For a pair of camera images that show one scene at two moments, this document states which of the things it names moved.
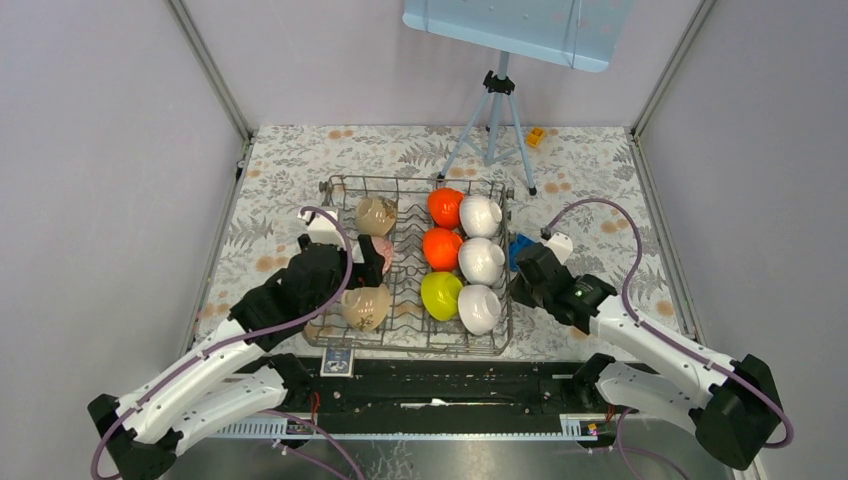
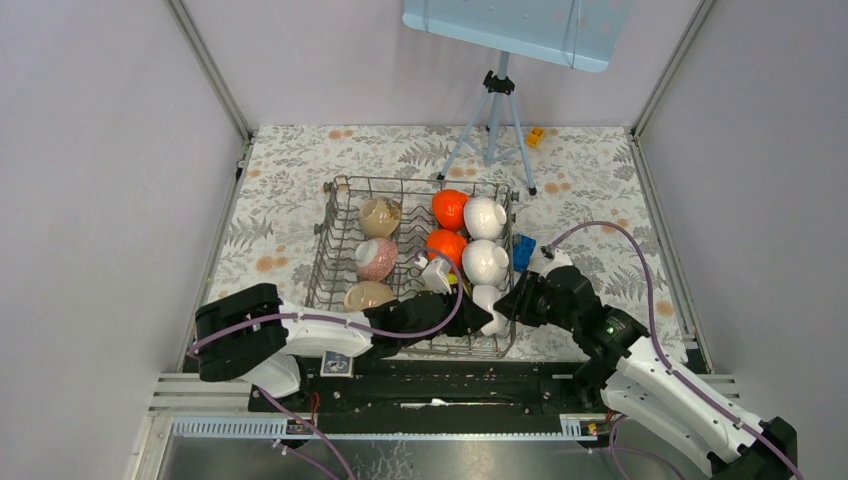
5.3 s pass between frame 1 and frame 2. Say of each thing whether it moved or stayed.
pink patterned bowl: stayed
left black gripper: moved
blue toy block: stayed
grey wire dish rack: stayed
